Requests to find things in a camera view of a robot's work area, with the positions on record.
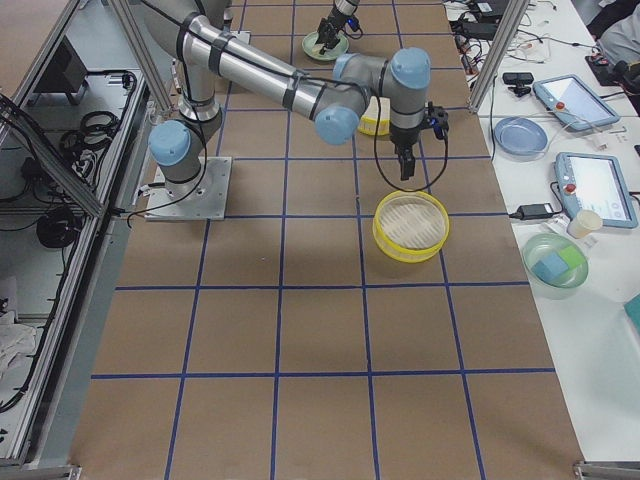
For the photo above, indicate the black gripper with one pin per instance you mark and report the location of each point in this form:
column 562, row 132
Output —
column 403, row 142
column 335, row 23

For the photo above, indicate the cream white bun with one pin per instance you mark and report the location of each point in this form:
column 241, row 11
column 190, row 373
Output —
column 319, row 49

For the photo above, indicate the yellow bamboo steamer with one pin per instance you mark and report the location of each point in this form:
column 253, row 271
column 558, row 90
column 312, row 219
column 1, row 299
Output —
column 376, row 119
column 410, row 227

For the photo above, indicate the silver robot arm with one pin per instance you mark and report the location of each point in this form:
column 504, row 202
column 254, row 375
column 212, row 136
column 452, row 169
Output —
column 346, row 8
column 193, row 33

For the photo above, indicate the green plate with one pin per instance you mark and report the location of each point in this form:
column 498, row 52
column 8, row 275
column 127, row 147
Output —
column 310, row 41

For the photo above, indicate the blue plate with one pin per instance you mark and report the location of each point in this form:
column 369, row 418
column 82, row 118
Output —
column 520, row 137

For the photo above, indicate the black power adapter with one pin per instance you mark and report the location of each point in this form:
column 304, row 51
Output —
column 537, row 211

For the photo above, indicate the black webcam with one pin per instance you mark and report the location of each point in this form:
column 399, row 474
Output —
column 519, row 83

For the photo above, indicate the far blue teach pendant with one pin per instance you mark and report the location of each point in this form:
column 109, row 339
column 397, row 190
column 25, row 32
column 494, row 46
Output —
column 574, row 103

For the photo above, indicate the blue teach pendant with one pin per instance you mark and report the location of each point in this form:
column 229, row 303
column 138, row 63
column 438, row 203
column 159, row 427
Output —
column 574, row 103
column 595, row 182

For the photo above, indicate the green bowl with sponges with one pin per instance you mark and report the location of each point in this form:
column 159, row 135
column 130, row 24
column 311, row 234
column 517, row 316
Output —
column 556, row 265

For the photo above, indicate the near blue teach pendant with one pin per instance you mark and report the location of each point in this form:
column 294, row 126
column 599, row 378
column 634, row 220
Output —
column 595, row 182

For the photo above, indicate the paper cup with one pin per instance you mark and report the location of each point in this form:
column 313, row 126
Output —
column 584, row 223

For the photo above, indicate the crumpled white cloth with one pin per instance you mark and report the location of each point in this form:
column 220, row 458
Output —
column 17, row 339

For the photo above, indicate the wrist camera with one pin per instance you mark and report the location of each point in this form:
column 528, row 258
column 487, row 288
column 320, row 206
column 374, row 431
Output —
column 438, row 121
column 354, row 24

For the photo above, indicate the aluminium frame post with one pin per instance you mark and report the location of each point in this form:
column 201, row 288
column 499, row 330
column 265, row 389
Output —
column 506, row 31

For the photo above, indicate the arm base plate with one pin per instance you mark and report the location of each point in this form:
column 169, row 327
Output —
column 202, row 198

